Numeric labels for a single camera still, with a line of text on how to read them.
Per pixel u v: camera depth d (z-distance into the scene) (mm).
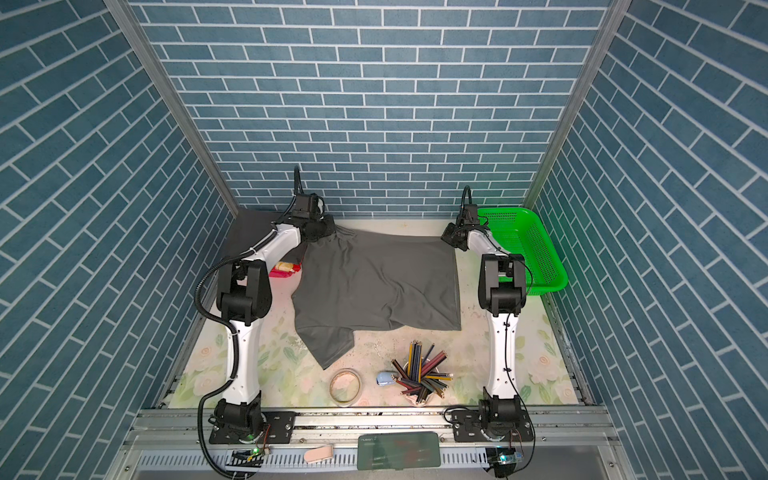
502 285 648
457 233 868
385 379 792
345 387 806
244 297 600
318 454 691
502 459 705
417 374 741
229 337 616
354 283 1025
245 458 719
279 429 739
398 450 693
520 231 1155
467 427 737
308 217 840
